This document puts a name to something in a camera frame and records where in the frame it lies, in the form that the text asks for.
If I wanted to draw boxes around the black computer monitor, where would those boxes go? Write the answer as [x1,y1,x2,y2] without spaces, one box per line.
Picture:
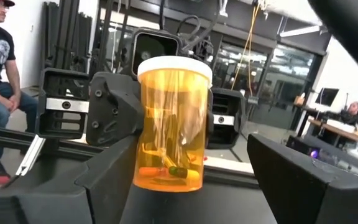
[314,87,341,108]

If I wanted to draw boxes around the thick black cable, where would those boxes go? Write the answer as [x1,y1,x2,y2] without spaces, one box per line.
[306,0,358,85]

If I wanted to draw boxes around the yellow hanging cable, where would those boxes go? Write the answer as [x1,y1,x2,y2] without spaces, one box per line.
[230,2,261,98]

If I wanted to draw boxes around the large orange pill bottle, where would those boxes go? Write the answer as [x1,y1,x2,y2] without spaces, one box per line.
[132,55,214,193]

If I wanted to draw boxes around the wooden desk metal legs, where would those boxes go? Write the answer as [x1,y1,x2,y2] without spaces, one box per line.
[306,117,358,150]

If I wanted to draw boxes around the ceiling light tube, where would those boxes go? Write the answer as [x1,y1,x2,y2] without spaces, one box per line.
[278,24,323,39]

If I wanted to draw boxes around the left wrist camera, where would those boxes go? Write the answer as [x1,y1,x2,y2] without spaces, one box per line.
[131,27,180,80]

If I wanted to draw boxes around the silver aluminium strut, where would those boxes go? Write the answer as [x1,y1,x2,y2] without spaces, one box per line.
[15,134,47,179]

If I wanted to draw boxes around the black aluminium extrusion bundle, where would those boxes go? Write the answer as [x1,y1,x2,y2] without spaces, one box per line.
[41,1,93,74]

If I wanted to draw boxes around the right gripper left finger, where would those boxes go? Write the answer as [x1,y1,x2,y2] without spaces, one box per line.
[0,135,140,224]

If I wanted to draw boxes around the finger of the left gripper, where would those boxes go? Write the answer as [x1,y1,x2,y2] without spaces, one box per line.
[85,71,145,147]
[206,89,215,149]

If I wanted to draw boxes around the black computer tower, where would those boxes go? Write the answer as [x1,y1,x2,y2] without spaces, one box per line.
[286,135,323,164]

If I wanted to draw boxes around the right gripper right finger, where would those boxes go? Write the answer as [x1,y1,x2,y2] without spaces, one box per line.
[246,133,358,224]

